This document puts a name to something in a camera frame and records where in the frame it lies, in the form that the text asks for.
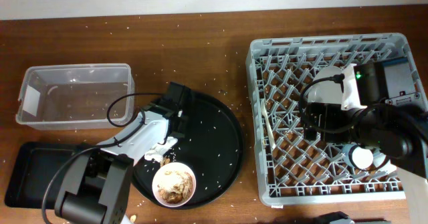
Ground small white cup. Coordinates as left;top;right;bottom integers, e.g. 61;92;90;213
372;150;399;175

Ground grey dishwasher rack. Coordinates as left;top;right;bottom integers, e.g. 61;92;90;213
246;33;412;207

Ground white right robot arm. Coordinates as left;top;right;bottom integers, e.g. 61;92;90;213
298;102;427;223

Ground clear plastic bin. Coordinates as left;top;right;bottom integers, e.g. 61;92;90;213
15;64;134;130

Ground grey plate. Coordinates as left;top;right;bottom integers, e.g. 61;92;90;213
308;66;342;104

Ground peanut on table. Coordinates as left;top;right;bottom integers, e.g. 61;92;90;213
130;215;136;223

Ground black rectangular tray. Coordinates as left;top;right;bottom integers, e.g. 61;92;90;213
5;142;90;209

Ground light blue cup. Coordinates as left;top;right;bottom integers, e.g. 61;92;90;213
341;144;374;170

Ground white bowl with food scraps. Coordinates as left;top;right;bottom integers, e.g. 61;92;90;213
152;162;197;208

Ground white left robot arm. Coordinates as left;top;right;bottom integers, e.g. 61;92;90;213
53;102;187;224

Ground white plastic fork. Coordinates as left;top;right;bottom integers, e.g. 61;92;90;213
260;99;276;150

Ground white tissue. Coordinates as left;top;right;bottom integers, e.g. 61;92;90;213
144;137;178;163

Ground round black tray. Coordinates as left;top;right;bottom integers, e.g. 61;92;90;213
130;90;245;210

